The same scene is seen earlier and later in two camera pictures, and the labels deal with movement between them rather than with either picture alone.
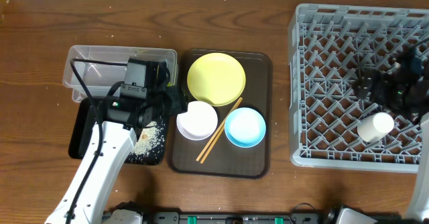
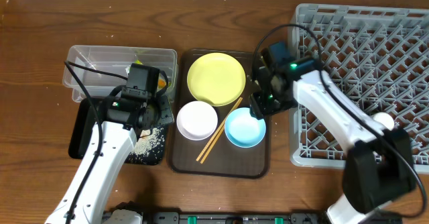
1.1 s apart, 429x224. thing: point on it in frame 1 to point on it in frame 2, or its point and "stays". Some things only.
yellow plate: (218, 77) stays
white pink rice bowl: (199, 123) stays
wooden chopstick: (213, 135) stays
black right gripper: (384, 80) to (261, 109)
